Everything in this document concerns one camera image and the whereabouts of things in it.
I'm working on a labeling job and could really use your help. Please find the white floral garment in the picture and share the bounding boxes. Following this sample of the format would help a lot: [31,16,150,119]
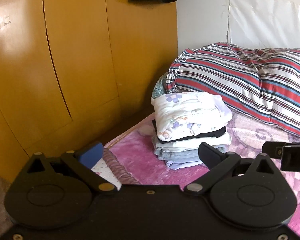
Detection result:
[152,92,232,141]

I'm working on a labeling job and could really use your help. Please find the cherry print bed sheet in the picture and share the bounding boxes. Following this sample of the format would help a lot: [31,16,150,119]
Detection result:
[91,158,122,190]

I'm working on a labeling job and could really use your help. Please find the folded white garment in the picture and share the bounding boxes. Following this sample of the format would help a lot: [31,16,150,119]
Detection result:
[152,132,232,152]

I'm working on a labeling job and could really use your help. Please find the folded grey garment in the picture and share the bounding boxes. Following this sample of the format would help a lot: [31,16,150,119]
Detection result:
[154,149,200,163]

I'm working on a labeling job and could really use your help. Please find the folded lavender garment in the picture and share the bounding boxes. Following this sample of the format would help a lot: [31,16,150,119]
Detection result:
[165,161,205,170]

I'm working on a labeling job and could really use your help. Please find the pink plush blanket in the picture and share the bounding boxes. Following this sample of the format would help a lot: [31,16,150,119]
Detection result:
[103,113,300,235]

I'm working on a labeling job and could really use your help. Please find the striped quilt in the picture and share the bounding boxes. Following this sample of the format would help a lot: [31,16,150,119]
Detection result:
[166,42,300,137]

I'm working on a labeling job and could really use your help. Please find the floral pillow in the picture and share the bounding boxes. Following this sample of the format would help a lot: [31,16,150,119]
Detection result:
[151,73,168,100]

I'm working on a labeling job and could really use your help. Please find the yellow wooden wardrobe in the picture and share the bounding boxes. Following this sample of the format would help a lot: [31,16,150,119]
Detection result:
[0,0,177,181]

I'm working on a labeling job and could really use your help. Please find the white pillow on wall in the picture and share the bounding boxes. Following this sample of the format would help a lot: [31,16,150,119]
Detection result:
[227,0,300,49]

